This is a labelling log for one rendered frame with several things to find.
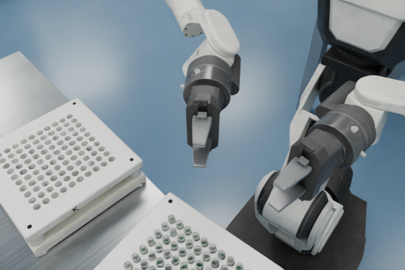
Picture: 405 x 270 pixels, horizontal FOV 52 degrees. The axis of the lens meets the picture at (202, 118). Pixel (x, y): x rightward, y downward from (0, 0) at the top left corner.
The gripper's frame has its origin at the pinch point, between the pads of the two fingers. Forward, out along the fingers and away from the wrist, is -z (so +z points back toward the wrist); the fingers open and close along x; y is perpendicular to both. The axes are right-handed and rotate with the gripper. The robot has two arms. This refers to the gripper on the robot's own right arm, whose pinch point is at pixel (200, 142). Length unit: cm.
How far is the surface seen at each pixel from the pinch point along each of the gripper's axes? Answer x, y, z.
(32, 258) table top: 18.6, 28.9, -14.2
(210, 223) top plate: 11.4, -2.4, -8.4
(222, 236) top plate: 11.4, -4.7, -10.5
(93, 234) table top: 18.6, 19.3, -8.4
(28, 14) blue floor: 106, 140, 195
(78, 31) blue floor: 106, 99, 178
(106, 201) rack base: 16.2, 18.0, -2.8
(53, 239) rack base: 16.7, 25.5, -11.2
